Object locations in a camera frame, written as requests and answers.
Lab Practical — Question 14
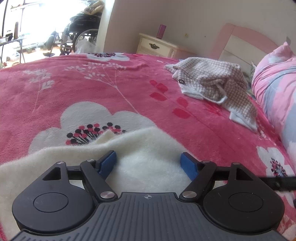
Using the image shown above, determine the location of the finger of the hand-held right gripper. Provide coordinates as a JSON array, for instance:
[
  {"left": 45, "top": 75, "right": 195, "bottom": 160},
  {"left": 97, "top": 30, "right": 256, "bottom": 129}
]
[{"left": 258, "top": 175, "right": 296, "bottom": 193}]

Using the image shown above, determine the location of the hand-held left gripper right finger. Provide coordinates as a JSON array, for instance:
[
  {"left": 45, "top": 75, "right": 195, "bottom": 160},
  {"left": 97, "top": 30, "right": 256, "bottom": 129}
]
[{"left": 180, "top": 152, "right": 255, "bottom": 202}]

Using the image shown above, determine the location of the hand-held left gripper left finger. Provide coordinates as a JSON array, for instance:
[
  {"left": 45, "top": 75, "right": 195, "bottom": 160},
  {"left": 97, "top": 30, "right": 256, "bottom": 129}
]
[{"left": 42, "top": 150, "right": 117, "bottom": 203}]

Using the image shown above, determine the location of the white fluffy garment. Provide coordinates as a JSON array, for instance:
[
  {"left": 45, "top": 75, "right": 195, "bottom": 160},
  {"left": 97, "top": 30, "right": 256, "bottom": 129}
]
[{"left": 0, "top": 126, "right": 193, "bottom": 233}]

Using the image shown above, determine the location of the pink floral blanket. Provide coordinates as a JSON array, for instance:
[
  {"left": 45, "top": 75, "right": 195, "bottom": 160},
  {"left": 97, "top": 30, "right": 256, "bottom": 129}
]
[{"left": 0, "top": 52, "right": 296, "bottom": 241}]

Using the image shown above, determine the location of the beige checked garment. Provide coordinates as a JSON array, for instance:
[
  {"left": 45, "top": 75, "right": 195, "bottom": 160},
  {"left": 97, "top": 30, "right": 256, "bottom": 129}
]
[{"left": 164, "top": 57, "right": 259, "bottom": 133}]

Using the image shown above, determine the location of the pink floral quilt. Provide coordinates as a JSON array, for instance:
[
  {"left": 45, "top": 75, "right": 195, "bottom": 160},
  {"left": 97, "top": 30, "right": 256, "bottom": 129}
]
[{"left": 250, "top": 42, "right": 296, "bottom": 160}]

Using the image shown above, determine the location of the white plastic bag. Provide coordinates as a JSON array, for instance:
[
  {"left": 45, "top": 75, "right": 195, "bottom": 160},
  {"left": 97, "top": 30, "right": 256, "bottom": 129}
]
[{"left": 74, "top": 39, "right": 97, "bottom": 55}]

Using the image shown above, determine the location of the cream nightstand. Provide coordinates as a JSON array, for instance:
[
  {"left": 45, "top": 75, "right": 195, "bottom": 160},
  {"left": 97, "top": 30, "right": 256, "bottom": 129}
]
[{"left": 136, "top": 32, "right": 186, "bottom": 59}]

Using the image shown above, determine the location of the pink headboard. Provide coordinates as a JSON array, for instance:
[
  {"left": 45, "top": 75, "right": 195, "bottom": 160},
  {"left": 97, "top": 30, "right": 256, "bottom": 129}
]
[{"left": 211, "top": 23, "right": 286, "bottom": 76}]

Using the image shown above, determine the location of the pink box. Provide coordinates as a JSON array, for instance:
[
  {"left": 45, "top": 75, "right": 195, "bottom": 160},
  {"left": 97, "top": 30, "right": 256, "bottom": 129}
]
[{"left": 157, "top": 24, "right": 167, "bottom": 39}]

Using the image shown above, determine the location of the black wheelchair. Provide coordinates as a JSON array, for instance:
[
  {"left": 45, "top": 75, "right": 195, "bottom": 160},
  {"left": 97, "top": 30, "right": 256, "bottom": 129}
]
[{"left": 45, "top": 0, "right": 105, "bottom": 56}]

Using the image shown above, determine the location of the folding table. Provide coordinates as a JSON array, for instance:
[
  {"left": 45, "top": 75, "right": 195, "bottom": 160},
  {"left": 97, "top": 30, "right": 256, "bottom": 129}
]
[{"left": 0, "top": 34, "right": 28, "bottom": 68}]

